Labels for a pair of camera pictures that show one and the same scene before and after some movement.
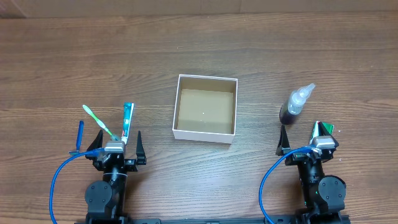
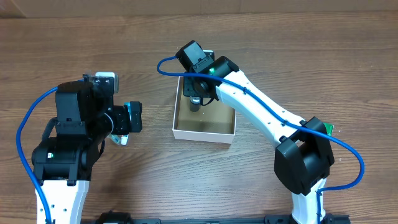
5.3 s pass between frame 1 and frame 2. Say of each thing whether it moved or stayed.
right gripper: moved
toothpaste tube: stayed
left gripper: moved
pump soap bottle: moved
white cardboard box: stayed
